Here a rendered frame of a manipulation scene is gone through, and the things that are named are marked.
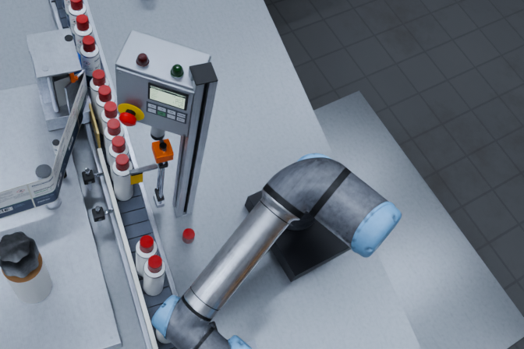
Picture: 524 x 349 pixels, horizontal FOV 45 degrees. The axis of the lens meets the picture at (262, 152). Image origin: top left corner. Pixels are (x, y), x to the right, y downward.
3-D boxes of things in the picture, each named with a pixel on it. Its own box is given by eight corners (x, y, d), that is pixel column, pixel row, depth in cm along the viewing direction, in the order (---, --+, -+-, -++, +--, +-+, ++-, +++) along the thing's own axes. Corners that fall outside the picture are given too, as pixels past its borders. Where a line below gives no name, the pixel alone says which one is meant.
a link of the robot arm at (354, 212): (342, 178, 171) (347, 164, 117) (386, 213, 169) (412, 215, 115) (314, 213, 171) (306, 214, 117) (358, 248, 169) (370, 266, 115)
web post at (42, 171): (41, 196, 169) (31, 164, 152) (59, 192, 170) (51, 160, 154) (45, 212, 167) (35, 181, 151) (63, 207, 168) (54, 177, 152)
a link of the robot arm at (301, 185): (300, 129, 119) (139, 329, 120) (346, 166, 117) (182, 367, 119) (304, 135, 130) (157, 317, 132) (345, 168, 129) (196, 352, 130)
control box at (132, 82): (132, 81, 143) (131, 27, 126) (203, 103, 143) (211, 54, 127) (115, 117, 138) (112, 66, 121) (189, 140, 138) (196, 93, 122)
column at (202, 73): (172, 203, 179) (189, 65, 121) (187, 199, 181) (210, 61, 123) (176, 217, 178) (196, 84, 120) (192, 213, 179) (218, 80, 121)
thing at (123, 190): (111, 187, 173) (108, 152, 156) (130, 182, 175) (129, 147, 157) (116, 203, 171) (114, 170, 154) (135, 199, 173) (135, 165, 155)
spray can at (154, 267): (140, 280, 163) (140, 254, 145) (160, 274, 164) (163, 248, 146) (146, 299, 161) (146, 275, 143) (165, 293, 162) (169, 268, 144)
